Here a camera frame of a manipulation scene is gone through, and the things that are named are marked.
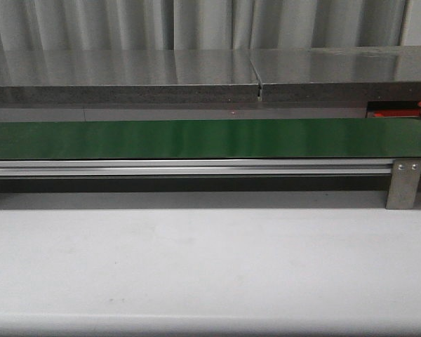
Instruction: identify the red plastic tray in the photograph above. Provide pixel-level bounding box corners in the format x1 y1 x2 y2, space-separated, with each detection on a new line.
372 109 420 118

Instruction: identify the grey stone counter slab right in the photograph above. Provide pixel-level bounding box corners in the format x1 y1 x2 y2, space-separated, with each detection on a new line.
250 46 421 119

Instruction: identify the green conveyor belt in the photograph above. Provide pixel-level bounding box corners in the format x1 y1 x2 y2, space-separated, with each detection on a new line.
0 118 421 160

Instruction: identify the white pleated curtain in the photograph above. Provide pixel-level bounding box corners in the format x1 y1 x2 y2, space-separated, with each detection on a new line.
0 1 421 51

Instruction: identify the grey stone counter slab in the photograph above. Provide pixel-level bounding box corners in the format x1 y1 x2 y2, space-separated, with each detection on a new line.
250 46 421 119
0 50 259 121

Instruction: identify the aluminium conveyor frame rail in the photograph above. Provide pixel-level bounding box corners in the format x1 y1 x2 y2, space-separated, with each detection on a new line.
0 159 394 178

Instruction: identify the steel conveyor support bracket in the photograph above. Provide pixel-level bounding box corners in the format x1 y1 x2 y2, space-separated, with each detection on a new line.
386 159 421 210

